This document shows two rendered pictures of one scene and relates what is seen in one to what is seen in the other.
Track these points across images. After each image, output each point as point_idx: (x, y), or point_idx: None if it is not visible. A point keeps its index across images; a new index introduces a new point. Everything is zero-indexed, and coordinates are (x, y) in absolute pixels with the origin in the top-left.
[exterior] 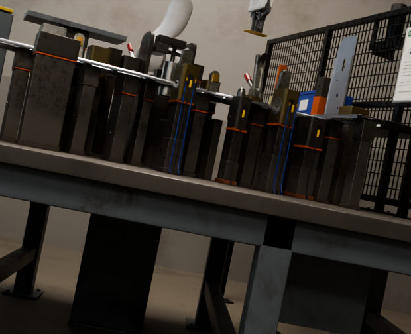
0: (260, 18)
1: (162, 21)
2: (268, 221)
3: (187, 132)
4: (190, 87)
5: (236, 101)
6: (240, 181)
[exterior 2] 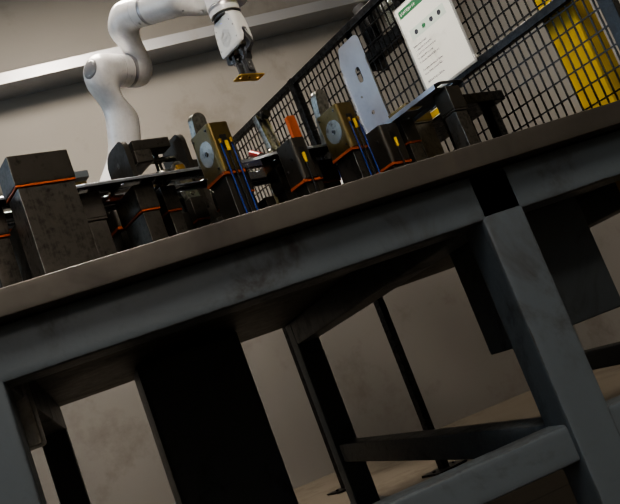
0: (246, 55)
1: (109, 149)
2: (472, 184)
3: None
4: (230, 149)
5: (287, 148)
6: None
